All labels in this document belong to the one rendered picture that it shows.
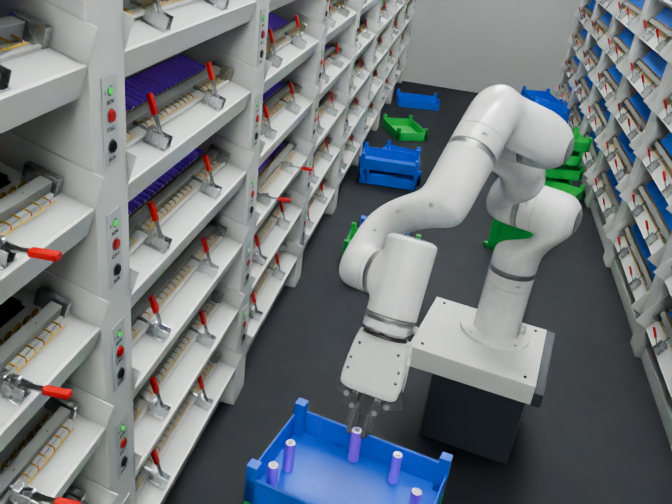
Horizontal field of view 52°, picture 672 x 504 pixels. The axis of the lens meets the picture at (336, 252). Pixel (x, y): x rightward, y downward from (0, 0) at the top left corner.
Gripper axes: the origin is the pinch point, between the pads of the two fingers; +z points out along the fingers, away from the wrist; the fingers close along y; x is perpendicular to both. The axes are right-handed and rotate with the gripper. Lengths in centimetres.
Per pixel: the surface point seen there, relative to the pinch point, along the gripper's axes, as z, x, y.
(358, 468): 11.5, -11.3, 0.4
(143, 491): 37, -19, 45
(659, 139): -94, -192, -44
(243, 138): -43, -35, 53
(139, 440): 21.2, -7.3, 42.9
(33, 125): -33, 37, 45
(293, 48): -73, -72, 64
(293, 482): 15.2, -3.3, 9.2
